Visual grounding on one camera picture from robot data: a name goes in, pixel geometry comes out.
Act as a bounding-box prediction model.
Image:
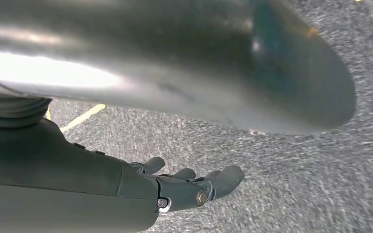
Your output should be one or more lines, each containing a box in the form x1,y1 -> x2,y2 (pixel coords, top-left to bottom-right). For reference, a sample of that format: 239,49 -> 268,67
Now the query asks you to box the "yellow floor tape square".
46,103 -> 107,133

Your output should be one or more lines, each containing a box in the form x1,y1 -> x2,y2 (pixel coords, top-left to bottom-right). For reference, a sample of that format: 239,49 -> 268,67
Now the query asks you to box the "ribbed grey right arm sleeve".
0,96 -> 52,129

